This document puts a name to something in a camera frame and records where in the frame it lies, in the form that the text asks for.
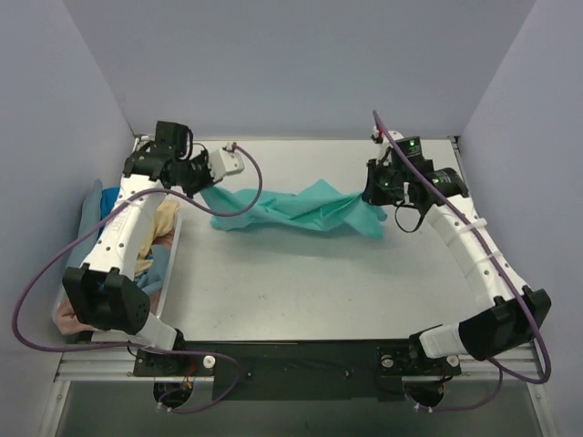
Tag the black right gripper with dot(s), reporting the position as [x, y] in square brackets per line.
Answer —
[374, 190]

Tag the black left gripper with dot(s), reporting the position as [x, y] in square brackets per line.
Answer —
[199, 177]

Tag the teal t shirt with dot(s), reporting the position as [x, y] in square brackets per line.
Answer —
[320, 207]

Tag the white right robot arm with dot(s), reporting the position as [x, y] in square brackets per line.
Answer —
[507, 308]

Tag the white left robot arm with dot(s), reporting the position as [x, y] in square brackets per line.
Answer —
[102, 290]

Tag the light blue t shirt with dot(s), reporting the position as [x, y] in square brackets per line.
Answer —
[138, 240]

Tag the white laundry bin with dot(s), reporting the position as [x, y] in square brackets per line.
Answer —
[168, 268]

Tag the pink t shirt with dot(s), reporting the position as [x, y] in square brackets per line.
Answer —
[67, 321]

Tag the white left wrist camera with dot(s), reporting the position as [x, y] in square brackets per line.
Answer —
[225, 162]

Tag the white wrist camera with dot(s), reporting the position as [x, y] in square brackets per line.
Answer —
[387, 136]
[225, 162]

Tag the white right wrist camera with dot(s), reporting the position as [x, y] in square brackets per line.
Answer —
[387, 136]

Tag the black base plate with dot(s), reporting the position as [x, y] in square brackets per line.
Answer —
[230, 384]

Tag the aluminium frame rail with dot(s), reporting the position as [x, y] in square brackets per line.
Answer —
[91, 362]

